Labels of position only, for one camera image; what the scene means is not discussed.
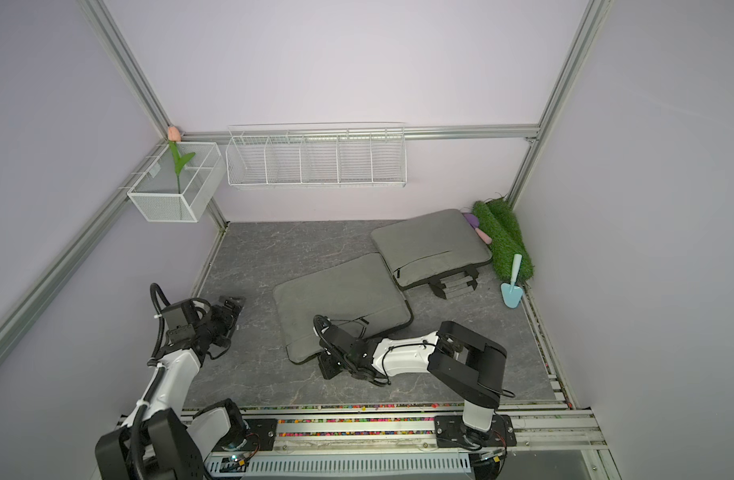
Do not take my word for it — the grey laptop bag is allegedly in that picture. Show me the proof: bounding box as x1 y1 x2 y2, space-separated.
273 253 414 365
371 209 492 300

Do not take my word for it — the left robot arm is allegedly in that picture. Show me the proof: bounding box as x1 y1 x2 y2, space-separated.
95 284 250 479

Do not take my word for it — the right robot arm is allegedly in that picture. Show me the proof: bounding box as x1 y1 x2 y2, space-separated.
313 315 508 438

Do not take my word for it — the artificial pink tulip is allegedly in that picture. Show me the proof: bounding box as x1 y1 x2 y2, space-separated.
167 126 195 194

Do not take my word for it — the front artificial grass roll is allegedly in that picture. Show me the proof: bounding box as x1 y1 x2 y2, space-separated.
472 201 535 284

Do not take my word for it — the artificial grass roll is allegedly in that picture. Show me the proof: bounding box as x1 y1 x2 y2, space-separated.
472 201 535 284
486 198 526 250

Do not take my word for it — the rear artificial grass roll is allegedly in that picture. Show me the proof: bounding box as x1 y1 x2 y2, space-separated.
486 198 526 250

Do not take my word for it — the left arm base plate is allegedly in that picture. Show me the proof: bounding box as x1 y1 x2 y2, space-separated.
217 418 279 453

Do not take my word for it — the white mesh wall basket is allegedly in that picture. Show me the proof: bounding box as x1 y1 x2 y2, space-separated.
128 142 227 223

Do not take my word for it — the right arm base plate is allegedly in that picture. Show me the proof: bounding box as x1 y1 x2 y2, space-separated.
433 415 517 451

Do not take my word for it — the teal trowel white handle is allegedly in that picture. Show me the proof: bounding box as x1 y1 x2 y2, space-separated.
501 254 524 309

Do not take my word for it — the purple trowel pink handle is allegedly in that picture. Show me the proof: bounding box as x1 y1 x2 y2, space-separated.
463 213 492 245

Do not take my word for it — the white wire wall rack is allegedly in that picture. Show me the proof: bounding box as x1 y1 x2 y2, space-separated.
226 134 408 189

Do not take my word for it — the aluminium frame rail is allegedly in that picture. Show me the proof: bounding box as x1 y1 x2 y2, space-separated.
183 122 541 144

